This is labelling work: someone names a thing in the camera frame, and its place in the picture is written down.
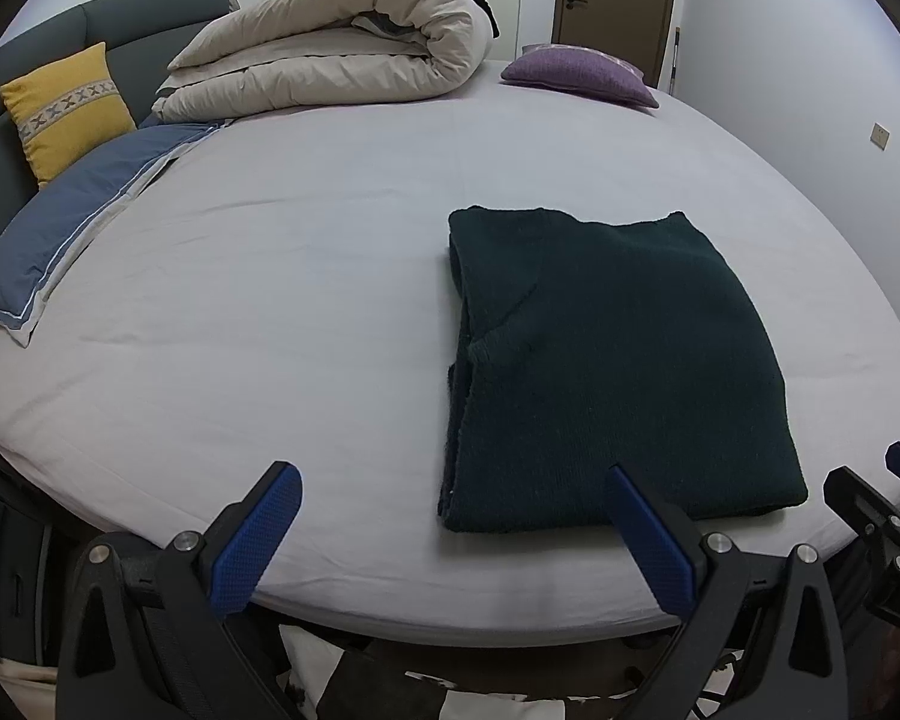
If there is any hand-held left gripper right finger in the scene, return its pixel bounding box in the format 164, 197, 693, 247
606, 463, 850, 720

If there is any grey-blue padded headboard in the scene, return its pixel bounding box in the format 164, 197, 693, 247
0, 0, 241, 218

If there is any beige folded duvet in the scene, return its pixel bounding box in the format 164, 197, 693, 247
152, 0, 494, 123

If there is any brown wooden door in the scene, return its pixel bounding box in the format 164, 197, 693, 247
551, 0, 681, 87

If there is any dark cabinet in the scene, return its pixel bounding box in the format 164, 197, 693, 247
0, 427, 76, 668

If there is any bed with white sheet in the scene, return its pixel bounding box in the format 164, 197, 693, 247
0, 56, 900, 650

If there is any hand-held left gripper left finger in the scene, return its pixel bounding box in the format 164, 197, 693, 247
54, 460, 305, 720

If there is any yellow patterned throw pillow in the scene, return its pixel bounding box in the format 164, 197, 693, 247
0, 42, 137, 191

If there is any purple throw pillow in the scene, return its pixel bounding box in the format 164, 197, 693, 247
500, 45, 659, 109

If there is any dark green knit sweater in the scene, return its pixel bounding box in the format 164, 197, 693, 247
436, 205, 809, 535

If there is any blue pillow with white trim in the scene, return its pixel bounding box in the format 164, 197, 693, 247
0, 120, 230, 348

